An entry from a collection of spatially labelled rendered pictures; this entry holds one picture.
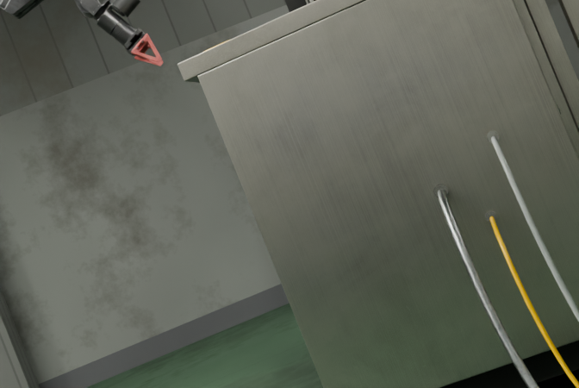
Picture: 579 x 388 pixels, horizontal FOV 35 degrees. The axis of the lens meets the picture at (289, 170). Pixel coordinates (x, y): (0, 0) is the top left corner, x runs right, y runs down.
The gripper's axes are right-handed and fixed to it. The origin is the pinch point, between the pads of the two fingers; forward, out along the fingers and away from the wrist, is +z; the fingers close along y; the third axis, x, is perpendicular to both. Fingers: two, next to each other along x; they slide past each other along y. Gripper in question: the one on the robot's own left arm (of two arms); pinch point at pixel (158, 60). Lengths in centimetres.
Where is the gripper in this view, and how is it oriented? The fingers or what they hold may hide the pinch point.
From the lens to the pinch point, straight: 261.9
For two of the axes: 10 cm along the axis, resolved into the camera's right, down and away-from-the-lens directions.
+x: -6.2, 7.8, -0.8
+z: 7.8, 6.2, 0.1
